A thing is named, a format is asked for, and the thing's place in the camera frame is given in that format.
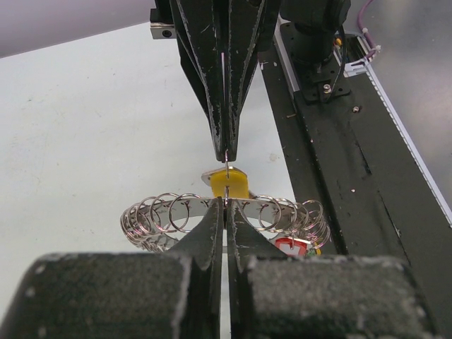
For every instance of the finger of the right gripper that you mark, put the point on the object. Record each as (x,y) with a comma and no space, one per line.
(198,36)
(250,28)

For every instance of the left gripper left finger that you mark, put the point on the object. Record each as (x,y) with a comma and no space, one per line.
(175,294)

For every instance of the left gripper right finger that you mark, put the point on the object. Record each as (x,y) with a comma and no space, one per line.
(273,295)

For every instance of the red tag key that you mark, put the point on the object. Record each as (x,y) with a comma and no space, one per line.
(291,247)

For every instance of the metal keyring disc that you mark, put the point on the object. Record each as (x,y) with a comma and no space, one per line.
(157,223)

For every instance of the yellow tag key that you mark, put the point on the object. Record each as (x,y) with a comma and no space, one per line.
(227,181)

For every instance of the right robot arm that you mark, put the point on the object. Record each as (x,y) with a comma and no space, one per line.
(315,22)

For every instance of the grey slotted cable duct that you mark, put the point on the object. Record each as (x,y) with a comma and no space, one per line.
(364,66)

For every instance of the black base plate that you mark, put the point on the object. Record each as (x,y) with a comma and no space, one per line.
(350,156)

